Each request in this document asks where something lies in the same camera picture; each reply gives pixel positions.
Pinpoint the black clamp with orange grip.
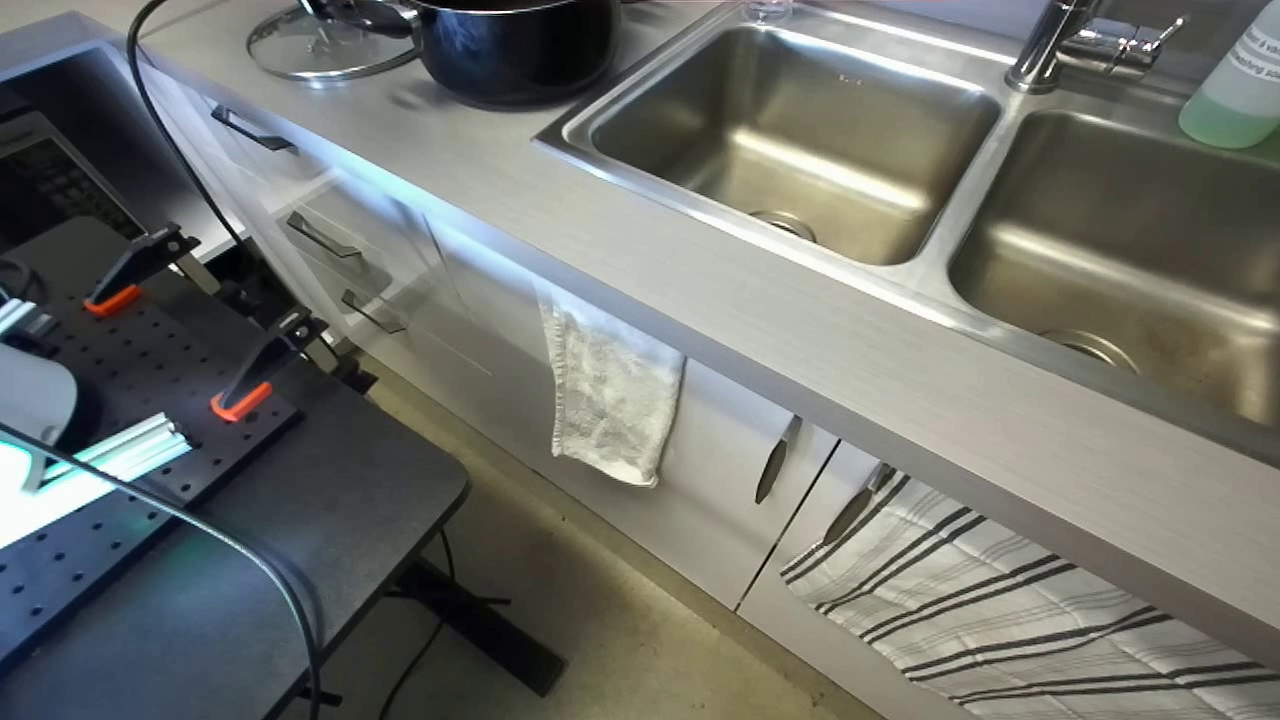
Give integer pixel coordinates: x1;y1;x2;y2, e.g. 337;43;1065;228
204;308;369;427
80;226;224;324

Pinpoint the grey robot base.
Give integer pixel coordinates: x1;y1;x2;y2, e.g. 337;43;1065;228
0;340;82;453

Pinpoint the dark blue cooking pot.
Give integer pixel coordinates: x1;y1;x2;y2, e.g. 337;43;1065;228
338;0;625;112

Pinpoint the black cable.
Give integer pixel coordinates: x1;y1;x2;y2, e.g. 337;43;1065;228
124;0;254;262

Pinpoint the glass lid with black knob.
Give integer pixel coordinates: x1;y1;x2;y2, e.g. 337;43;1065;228
242;0;424;86

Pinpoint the green liquid soap bottle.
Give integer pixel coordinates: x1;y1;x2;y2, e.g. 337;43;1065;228
1174;0;1280;152

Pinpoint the stainless steel double sink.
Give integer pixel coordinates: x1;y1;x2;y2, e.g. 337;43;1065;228
530;0;1280;472

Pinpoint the aluminium profile rail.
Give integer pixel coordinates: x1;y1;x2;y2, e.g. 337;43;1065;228
21;410;195;498

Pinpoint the black perforated mounting board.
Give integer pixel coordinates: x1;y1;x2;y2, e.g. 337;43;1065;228
0;215;303;674

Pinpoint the grey cable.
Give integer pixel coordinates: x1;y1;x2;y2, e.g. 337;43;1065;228
0;422;329;720

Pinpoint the black work table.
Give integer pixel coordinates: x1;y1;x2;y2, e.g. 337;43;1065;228
0;215;572;720

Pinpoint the white kitchen cabinet front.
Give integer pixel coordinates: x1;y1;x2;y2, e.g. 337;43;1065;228
145;64;1280;720

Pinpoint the chrome sink faucet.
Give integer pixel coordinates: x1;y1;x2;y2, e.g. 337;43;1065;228
1003;0;1188;95

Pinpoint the metal cabinet handle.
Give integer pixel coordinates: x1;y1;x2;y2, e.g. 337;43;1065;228
819;459;898;550
748;413;803;510
207;103;291;158
337;287;406;340
285;210;371;277

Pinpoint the striped white hanging towel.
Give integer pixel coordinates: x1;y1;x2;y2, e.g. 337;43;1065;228
776;464;1280;720

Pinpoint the white hanging dish towel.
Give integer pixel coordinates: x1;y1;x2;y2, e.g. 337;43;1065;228
534;293;686;491

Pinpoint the dark built-in appliance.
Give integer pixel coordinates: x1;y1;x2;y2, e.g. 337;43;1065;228
0;14;248;262

